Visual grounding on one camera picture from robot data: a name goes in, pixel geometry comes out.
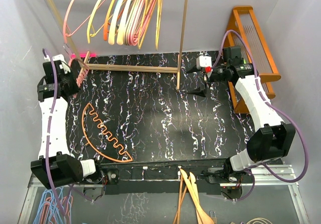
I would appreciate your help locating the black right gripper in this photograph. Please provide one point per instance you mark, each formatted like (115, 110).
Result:
(201, 91)

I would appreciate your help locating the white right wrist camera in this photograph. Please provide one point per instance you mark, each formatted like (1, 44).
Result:
(204, 63)

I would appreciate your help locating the yellow velvet hanger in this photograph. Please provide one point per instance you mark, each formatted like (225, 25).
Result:
(158, 22)
(149, 6)

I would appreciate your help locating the pink wavy wire hanger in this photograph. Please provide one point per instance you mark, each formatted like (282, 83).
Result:
(84, 69)

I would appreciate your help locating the wooden hangers on floor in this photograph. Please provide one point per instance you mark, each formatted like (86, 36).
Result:
(188, 185)

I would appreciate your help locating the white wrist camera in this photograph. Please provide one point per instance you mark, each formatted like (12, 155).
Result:
(62, 68)
(204, 63)

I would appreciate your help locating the orange wavy wire hanger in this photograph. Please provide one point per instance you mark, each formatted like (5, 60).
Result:
(104, 130)

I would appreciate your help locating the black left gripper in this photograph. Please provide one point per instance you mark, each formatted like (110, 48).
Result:
(75, 88)

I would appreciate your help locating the yellow wavy wire hanger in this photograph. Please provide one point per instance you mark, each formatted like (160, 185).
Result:
(91, 20)

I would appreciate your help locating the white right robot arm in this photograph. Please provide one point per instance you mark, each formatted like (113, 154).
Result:
(273, 137)

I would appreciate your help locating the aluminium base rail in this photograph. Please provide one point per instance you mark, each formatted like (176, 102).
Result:
(264, 177)

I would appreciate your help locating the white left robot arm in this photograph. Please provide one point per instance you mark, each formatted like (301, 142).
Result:
(55, 162)

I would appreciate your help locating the pink tape strip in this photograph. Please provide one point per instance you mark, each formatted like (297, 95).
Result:
(84, 55)

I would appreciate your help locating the pink plastic hanger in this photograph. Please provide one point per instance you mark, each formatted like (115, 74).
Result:
(141, 18)
(135, 18)

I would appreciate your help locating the blue wire hangers pile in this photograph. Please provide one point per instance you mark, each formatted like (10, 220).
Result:
(48, 211)

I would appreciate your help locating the orange thin hanger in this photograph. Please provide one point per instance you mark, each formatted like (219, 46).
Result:
(107, 20)

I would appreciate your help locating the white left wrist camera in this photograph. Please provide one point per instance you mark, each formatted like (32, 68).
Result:
(62, 68)

